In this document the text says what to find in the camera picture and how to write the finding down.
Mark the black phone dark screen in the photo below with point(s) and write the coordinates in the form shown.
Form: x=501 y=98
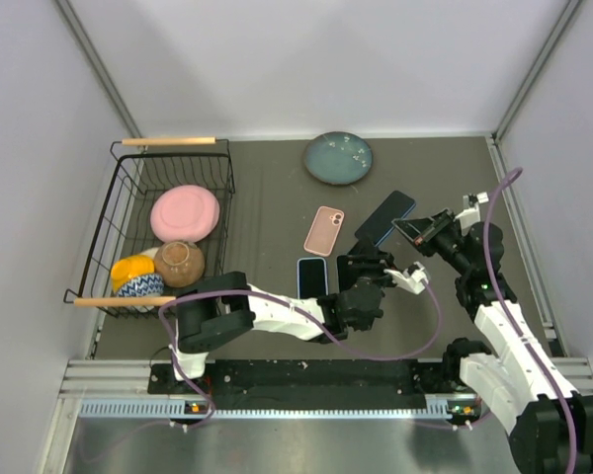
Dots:
x=312 y=279

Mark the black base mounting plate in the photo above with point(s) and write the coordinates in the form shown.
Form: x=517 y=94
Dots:
x=410 y=377

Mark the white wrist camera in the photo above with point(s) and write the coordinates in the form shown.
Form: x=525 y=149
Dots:
x=471 y=209
x=413 y=279

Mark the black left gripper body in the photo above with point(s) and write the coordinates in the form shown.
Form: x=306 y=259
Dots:
x=374 y=270

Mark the pink phone case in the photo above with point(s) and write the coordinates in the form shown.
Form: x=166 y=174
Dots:
x=323 y=232

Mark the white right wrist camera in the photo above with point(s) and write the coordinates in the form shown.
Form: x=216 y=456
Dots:
x=471 y=209

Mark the pink round plate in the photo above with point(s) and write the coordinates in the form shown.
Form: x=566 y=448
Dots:
x=188 y=213

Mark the black wire basket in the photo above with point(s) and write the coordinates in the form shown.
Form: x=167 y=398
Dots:
x=146 y=168

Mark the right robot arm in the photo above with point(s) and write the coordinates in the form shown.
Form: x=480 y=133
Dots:
x=548 y=423

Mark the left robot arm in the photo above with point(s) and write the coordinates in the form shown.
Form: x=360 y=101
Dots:
x=205 y=325

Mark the light blue phone case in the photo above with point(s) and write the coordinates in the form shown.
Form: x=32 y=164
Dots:
x=312 y=279

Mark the yellow cup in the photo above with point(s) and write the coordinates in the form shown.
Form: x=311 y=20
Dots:
x=128 y=268

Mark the teal ceramic floral plate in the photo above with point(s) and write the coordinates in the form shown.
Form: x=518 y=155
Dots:
x=338 y=158

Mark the brown ceramic bowl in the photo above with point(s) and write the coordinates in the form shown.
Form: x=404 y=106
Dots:
x=180 y=263

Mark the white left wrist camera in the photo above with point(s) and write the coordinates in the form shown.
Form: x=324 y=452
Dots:
x=413 y=279

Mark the blue white patterned cup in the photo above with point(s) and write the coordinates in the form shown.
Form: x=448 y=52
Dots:
x=144 y=285

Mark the teal phone dark screen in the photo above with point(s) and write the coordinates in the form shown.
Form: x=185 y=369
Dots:
x=346 y=273

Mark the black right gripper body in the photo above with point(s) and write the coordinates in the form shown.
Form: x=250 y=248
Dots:
x=442 y=235

